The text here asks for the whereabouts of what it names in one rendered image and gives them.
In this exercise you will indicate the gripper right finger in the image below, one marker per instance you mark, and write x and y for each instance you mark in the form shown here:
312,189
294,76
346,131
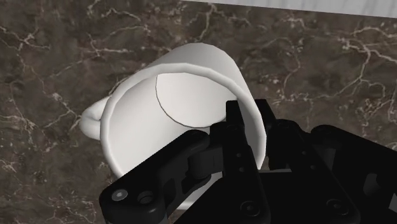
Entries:
310,161

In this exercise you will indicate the white mug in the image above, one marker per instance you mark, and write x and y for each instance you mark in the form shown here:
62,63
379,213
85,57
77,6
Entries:
149,124

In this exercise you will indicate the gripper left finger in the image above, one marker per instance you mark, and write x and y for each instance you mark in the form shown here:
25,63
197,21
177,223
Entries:
235,161

